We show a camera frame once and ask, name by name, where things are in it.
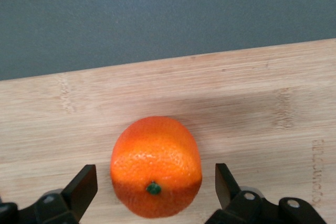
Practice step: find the wooden cutting board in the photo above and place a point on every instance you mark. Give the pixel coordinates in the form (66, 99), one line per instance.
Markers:
(78, 116)

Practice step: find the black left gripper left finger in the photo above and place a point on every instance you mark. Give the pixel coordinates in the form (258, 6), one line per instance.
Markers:
(81, 190)

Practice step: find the orange fruit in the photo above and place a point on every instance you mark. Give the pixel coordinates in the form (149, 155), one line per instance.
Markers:
(155, 161)

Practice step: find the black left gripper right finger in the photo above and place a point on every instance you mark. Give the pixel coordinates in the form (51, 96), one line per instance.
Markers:
(228, 190)

